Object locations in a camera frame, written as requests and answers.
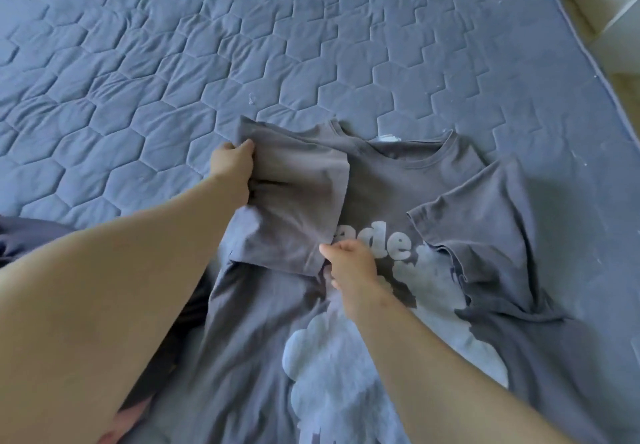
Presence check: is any person's left hand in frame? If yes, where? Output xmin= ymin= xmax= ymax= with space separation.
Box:
xmin=207 ymin=137 xmax=258 ymax=212

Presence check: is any person's right hand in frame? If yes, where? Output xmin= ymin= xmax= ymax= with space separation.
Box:
xmin=317 ymin=237 xmax=388 ymax=312

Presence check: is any grey printed t-shirt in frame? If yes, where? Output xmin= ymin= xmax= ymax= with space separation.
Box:
xmin=120 ymin=117 xmax=640 ymax=444

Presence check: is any blue quilted mattress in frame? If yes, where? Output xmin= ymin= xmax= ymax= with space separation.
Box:
xmin=0 ymin=0 xmax=640 ymax=444

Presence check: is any dark purple garment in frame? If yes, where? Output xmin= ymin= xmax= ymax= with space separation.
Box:
xmin=0 ymin=213 xmax=213 ymax=410

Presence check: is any pink pajama shirt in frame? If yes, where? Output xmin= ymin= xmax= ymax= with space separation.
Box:
xmin=94 ymin=397 xmax=153 ymax=444

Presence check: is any person's right forearm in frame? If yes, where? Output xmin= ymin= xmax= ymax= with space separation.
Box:
xmin=343 ymin=283 xmax=578 ymax=444

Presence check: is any person's left forearm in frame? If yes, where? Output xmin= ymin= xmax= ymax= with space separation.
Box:
xmin=0 ymin=171 xmax=251 ymax=444

